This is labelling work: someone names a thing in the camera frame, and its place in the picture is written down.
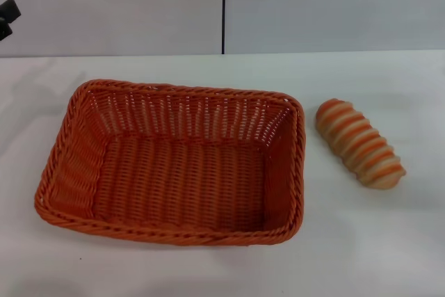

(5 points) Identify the striped long bread loaf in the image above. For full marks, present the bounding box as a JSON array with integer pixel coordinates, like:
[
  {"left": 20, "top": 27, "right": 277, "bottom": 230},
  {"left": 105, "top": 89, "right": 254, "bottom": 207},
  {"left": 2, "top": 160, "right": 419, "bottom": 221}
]
[{"left": 315, "top": 97, "right": 407, "bottom": 190}]

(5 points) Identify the orange woven plastic basket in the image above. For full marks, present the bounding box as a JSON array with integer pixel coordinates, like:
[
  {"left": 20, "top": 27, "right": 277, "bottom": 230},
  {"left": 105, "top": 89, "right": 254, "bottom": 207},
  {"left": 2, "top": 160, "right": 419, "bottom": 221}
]
[{"left": 33, "top": 79, "right": 307, "bottom": 248}]

